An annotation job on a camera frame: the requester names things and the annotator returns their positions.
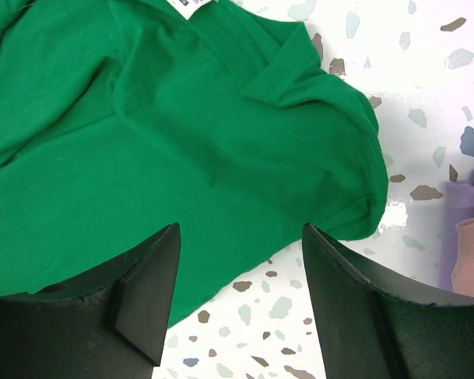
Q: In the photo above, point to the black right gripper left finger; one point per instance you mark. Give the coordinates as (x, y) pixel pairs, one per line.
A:
(107, 322)

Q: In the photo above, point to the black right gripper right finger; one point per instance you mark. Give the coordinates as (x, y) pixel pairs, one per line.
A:
(373, 322)

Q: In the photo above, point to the green t shirt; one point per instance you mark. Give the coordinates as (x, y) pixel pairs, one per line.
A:
(118, 118)

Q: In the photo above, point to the pink folded t shirt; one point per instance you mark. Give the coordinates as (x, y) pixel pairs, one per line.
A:
(463, 273)

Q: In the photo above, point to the lilac folded t shirt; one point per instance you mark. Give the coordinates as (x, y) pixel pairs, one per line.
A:
(459, 207)

